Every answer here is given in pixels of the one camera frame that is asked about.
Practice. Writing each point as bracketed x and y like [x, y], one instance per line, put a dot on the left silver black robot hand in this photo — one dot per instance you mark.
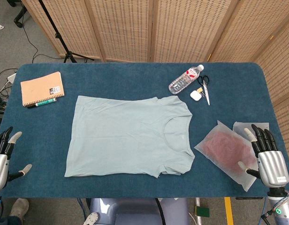
[0, 164]

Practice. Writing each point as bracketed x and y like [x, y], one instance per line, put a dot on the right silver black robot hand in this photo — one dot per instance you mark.
[272, 164]

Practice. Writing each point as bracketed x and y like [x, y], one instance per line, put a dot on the light green t-shirt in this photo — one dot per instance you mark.
[123, 136]

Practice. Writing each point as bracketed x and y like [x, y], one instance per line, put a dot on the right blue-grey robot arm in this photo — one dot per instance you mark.
[283, 211]

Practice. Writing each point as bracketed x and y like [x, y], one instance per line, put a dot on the empty frosted plastic bag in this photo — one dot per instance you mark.
[240, 127]

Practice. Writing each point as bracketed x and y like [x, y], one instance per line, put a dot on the grey shoe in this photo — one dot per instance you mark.
[19, 208]

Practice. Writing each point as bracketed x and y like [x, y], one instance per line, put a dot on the frosted bag with red garment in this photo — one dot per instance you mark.
[219, 150]

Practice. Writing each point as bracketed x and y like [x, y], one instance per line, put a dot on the green marker pen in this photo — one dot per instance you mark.
[44, 102]

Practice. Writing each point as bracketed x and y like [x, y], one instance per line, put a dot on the green block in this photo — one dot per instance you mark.
[202, 211]

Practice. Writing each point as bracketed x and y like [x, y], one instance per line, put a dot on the brown spiral notebook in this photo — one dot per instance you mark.
[40, 87]

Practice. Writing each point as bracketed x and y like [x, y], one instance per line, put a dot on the white power adapter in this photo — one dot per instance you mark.
[11, 78]

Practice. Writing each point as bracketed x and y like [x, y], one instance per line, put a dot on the silver table leg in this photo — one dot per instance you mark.
[198, 211]

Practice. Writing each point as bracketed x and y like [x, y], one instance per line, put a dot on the white earbuds case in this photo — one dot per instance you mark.
[195, 95]

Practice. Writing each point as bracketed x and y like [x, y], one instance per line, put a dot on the clear plastic water bottle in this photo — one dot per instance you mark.
[182, 82]

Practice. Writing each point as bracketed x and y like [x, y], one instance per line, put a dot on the black tripod stand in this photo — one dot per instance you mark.
[57, 35]

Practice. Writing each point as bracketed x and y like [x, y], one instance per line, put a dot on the blue-grey robot torso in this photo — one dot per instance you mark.
[135, 211]

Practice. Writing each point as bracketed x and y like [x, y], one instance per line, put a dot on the black office chair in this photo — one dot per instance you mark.
[19, 14]

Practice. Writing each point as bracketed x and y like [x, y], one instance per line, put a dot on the blue table mat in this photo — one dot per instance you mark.
[135, 77]

